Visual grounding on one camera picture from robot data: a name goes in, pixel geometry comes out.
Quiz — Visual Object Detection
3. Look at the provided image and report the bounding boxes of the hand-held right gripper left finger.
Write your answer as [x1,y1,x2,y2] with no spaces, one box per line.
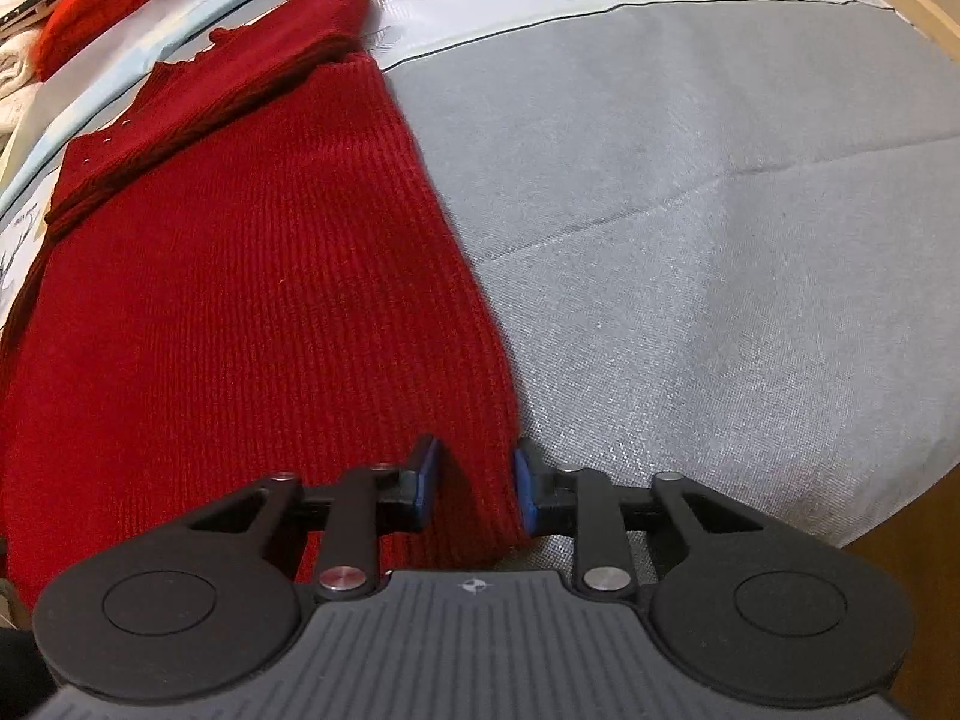
[178,433,443,603]

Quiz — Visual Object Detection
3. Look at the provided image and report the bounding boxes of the printed deer bed sheet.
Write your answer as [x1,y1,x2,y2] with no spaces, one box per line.
[0,0,902,331]

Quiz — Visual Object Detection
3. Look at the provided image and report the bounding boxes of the wooden bed frame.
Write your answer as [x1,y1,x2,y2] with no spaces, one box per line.
[793,0,960,77]

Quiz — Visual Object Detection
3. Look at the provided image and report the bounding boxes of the cream folded blanket stack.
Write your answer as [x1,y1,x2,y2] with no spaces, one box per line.
[0,28,47,137]

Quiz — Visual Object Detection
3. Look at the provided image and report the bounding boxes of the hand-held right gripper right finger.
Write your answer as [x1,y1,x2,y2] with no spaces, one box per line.
[511,436,760,596]

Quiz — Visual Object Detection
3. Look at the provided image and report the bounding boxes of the dark red knit sweater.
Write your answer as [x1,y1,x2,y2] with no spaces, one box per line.
[0,0,527,610]

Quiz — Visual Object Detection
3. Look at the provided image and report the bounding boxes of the bright red knit blanket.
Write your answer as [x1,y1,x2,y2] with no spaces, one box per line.
[36,0,235,81]

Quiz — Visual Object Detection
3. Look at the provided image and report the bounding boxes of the light blue sheet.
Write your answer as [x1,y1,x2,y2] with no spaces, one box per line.
[0,0,376,205]

